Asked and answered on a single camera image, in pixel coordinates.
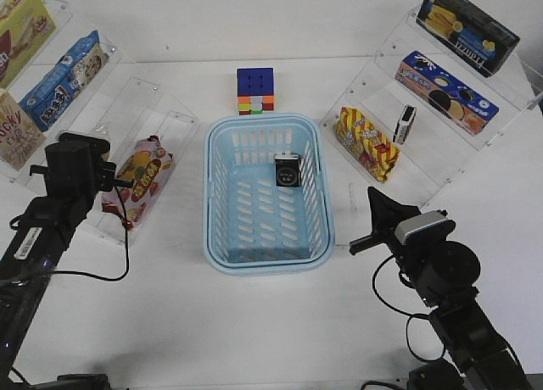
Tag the blue sandwich cookie box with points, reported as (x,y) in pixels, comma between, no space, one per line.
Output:
(445,93)

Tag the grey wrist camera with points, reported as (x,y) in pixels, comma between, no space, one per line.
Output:
(431,225)

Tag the clear acrylic shelf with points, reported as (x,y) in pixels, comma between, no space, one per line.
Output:
(118,104)
(446,133)

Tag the black yellow cracker box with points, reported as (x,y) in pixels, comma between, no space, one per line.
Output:
(476,37)

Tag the clear acrylic left shelf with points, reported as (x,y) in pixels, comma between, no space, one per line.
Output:
(118,104)

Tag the beige Pocky box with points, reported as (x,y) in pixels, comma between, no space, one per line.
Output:
(20,136)

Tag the black tissue pack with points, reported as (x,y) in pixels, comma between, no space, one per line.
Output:
(287,170)

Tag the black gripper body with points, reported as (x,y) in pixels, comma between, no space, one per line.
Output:
(440,271)
(78,165)

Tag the blue chocolate chip cookie box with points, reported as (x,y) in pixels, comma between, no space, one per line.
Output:
(56,91)

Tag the pink strawberry cake package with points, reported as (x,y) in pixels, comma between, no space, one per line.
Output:
(149,168)

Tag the small black white box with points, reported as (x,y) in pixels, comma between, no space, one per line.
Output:
(404,124)

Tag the clear acrylic right shelf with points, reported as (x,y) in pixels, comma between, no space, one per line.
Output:
(446,133)

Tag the light blue plastic basket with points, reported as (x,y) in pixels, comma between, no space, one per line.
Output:
(252,226)

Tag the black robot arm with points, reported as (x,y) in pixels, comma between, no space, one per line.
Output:
(42,234)
(476,348)

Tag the green yellow snack box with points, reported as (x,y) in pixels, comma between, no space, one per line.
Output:
(25,27)

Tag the yellow red snack bag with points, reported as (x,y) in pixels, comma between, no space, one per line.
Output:
(366,143)

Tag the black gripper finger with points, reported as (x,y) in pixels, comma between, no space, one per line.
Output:
(386,214)

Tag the multicoloured puzzle cube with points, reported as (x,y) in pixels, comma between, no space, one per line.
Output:
(255,90)

